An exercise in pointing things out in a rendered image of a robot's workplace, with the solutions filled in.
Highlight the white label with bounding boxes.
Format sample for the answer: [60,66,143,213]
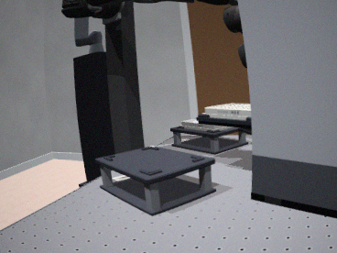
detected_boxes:
[112,175,129,181]

